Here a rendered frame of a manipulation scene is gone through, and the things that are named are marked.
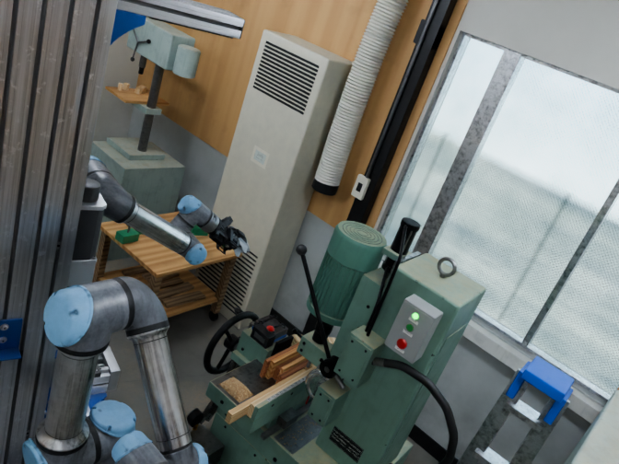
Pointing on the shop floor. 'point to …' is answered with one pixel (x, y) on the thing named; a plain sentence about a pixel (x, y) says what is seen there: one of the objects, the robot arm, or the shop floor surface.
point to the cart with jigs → (166, 268)
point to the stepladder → (547, 377)
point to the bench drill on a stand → (139, 147)
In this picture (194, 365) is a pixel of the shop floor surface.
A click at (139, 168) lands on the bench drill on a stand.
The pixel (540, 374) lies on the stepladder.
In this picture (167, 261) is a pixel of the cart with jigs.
